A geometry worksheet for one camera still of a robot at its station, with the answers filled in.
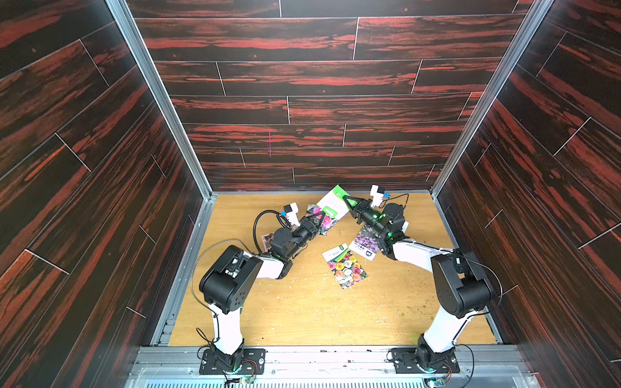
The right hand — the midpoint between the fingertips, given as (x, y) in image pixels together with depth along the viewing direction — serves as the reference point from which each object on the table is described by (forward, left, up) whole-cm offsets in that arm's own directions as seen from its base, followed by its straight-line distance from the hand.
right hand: (346, 194), depth 85 cm
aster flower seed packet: (-9, +6, -4) cm, 12 cm away
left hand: (-8, +7, -3) cm, 10 cm away
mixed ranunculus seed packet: (-15, -1, -26) cm, 30 cm away
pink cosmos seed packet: (-4, -10, -24) cm, 27 cm away
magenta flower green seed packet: (-3, +4, -1) cm, 5 cm away
